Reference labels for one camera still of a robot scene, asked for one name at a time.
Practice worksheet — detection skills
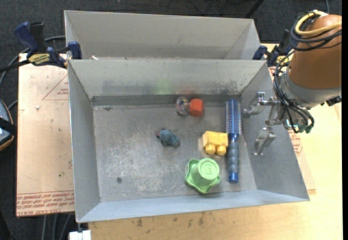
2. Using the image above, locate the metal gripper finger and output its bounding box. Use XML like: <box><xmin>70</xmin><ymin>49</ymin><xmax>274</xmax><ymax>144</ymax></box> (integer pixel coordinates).
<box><xmin>243</xmin><ymin>91</ymin><xmax>281</xmax><ymax>119</ymax></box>
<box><xmin>253</xmin><ymin>127</ymin><xmax>277</xmax><ymax>156</ymax></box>

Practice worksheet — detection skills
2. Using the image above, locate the blue hairbrush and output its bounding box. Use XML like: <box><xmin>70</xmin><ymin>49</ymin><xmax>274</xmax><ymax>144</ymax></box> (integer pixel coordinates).
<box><xmin>225</xmin><ymin>99</ymin><xmax>244</xmax><ymax>184</ymax></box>

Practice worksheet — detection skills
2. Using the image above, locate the yellow toy block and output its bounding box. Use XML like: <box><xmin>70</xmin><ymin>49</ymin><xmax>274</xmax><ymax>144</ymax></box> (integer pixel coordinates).
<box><xmin>202</xmin><ymin>130</ymin><xmax>229</xmax><ymax>156</ymax></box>

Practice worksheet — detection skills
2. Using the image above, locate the green plastic cup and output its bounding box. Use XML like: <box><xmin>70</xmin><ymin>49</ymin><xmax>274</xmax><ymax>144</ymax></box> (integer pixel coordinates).
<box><xmin>184</xmin><ymin>157</ymin><xmax>221</xmax><ymax>195</ymax></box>

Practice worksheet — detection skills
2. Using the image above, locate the orange-red block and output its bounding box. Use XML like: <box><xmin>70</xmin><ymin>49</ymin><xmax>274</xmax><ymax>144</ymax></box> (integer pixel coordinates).
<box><xmin>188</xmin><ymin>98</ymin><xmax>205</xmax><ymax>117</ymax></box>

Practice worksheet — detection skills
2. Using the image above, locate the dark blue toy animal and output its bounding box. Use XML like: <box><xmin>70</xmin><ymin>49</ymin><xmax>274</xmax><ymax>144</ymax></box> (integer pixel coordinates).
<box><xmin>156</xmin><ymin>128</ymin><xmax>181</xmax><ymax>148</ymax></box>

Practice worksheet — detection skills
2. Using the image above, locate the grey metal bin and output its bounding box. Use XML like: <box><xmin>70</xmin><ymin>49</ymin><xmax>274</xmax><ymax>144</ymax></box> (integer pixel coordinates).
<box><xmin>64</xmin><ymin>10</ymin><xmax>310</xmax><ymax>224</ymax></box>

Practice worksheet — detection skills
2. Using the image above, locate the brown cardboard board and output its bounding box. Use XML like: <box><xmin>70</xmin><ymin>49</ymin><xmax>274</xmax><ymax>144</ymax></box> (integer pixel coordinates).
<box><xmin>16</xmin><ymin>53</ymin><xmax>318</xmax><ymax>218</ymax></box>

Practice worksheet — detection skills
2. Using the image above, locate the black cylinder on white bracket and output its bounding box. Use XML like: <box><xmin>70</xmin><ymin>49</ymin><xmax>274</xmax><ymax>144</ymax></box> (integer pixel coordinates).
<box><xmin>325</xmin><ymin>95</ymin><xmax>342</xmax><ymax>107</ymax></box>

